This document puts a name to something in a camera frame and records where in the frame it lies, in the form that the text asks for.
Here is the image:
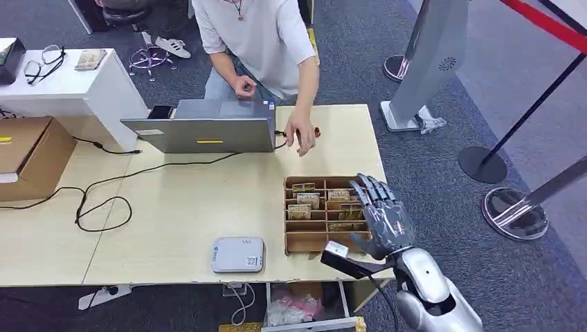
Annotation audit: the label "black chair seat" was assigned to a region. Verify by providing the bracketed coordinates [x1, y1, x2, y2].
[100, 0, 152, 28]

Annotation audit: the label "chrome chair base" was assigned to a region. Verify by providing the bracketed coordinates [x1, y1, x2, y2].
[128, 44, 177, 83]

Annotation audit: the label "black smartphone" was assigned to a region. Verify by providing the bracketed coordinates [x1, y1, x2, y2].
[146, 105, 174, 120]

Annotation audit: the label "grey laptop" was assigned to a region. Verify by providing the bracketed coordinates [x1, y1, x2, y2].
[120, 99, 277, 155]

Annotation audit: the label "white cabinet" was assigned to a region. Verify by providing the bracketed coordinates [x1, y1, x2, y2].
[0, 48, 151, 153]

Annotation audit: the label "white cable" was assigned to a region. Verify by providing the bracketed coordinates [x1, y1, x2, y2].
[222, 282, 257, 328]

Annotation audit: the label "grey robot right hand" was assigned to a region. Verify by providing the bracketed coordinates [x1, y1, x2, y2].
[349, 172, 417, 261]

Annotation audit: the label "person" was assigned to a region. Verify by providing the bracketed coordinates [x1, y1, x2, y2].
[191, 0, 321, 158]

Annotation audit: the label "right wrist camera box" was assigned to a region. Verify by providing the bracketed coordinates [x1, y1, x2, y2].
[319, 241, 392, 280]

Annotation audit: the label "stanchion with chrome base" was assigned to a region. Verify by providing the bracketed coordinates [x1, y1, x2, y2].
[383, 0, 433, 84]
[480, 156, 587, 242]

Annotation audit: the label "black cable with plug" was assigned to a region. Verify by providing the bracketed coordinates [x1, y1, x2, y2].
[72, 136, 143, 156]

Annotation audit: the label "black-framed glasses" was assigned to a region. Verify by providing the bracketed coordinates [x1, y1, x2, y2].
[24, 44, 67, 86]

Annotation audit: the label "wooden card sorting box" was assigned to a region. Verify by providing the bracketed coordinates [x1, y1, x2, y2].
[283, 175, 376, 256]

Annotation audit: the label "person's right hand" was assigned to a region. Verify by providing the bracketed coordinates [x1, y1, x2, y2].
[233, 75, 258, 100]

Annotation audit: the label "white power strip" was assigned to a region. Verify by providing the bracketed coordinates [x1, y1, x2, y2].
[77, 284, 133, 312]

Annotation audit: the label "black box device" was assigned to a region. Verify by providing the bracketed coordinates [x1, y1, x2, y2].
[0, 37, 28, 86]

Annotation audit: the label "brown cardboard box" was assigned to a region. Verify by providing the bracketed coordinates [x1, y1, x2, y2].
[0, 116, 78, 203]

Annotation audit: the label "open drawer under desk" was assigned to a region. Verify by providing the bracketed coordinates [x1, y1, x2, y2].
[262, 278, 392, 332]

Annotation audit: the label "pink and white bag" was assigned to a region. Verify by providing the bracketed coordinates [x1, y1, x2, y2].
[266, 294, 325, 328]

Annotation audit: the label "flat grey square device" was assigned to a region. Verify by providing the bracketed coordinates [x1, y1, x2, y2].
[210, 237, 267, 275]

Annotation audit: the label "card stack on cabinet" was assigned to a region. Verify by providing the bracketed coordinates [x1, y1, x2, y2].
[74, 48, 108, 72]

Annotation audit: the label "person's left hand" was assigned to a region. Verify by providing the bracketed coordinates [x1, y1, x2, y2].
[283, 111, 318, 158]

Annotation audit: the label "white sneaker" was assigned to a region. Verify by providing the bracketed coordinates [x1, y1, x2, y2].
[154, 36, 192, 60]

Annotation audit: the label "stanchion with black base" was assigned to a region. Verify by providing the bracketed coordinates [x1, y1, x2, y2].
[458, 53, 587, 185]

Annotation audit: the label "long black looped cable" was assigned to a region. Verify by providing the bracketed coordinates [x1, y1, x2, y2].
[0, 152, 242, 233]

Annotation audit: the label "red barrier belt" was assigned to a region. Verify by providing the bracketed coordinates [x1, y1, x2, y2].
[498, 0, 587, 56]

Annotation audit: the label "grey kiosk stand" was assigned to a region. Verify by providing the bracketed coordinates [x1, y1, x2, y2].
[379, 0, 469, 136]

